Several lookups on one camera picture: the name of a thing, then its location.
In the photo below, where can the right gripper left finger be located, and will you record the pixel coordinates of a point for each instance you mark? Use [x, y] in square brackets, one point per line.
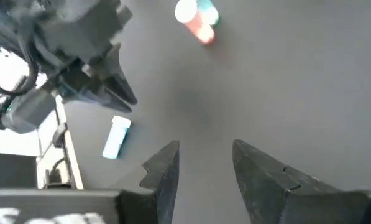
[166, 186]

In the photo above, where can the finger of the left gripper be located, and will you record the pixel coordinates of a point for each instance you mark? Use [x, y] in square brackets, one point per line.
[118, 77]
[110, 99]

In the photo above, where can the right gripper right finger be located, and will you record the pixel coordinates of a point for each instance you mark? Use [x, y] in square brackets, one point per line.
[266, 193]

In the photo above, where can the blue medicine bottle white cap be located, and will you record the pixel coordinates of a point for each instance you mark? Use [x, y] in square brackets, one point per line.
[115, 140]

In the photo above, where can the teal medicine bottle white cap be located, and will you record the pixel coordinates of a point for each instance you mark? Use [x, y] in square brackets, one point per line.
[210, 14]

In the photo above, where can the narrow wooden edge strip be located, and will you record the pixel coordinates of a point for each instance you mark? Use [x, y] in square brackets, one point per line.
[75, 168]

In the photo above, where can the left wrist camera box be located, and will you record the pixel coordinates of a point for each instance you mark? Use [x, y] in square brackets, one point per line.
[28, 112]

